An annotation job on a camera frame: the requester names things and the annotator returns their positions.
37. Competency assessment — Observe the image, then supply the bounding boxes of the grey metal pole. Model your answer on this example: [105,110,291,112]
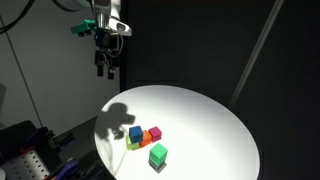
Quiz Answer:
[229,0,285,108]

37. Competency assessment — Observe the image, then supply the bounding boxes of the blue clamps on stand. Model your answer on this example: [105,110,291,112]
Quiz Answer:
[0,119,101,180]

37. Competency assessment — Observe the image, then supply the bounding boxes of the green toy block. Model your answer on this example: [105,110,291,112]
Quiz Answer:
[149,143,169,165]

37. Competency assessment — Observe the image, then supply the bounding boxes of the perforated metal plate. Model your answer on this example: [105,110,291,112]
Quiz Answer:
[2,149,52,180]

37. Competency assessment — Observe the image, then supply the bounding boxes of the lime toy block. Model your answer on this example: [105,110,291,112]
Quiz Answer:
[125,134,141,151]

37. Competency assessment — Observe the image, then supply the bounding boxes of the purple orange bar clamp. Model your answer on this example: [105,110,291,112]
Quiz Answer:
[49,158,80,180]
[20,126,57,153]

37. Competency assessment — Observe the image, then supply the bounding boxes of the orange toy block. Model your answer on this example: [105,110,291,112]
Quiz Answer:
[139,129,153,148]

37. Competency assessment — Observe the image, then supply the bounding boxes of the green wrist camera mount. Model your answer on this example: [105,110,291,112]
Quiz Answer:
[70,19,98,37]

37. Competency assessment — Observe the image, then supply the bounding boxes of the blue toy block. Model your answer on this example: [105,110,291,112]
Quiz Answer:
[128,125,144,145]

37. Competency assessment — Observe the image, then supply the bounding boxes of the magenta toy block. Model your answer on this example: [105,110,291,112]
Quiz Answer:
[148,126,163,143]

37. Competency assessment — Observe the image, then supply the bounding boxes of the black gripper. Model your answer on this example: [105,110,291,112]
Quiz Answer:
[94,31,122,80]

